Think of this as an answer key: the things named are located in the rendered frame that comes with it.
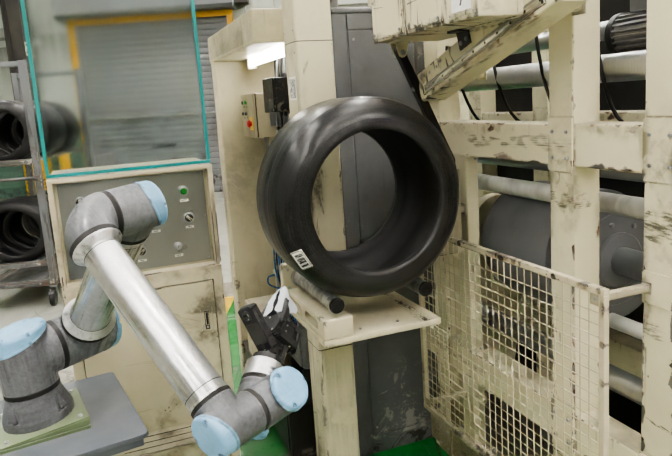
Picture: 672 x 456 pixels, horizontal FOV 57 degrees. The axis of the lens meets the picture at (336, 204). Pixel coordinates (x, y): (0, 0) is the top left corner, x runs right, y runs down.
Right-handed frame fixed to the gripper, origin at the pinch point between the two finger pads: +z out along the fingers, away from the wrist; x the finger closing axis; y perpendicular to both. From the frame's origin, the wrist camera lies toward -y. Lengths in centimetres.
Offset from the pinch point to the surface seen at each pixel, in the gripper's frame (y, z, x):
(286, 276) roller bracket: 23.0, 28.9, -26.9
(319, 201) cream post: 16, 51, -13
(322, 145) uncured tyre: -13.7, 32.8, 15.9
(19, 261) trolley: 45, 167, -374
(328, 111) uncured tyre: -17.1, 42.2, 18.2
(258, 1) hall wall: 157, 845, -462
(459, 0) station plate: -20, 58, 59
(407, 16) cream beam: -16, 76, 38
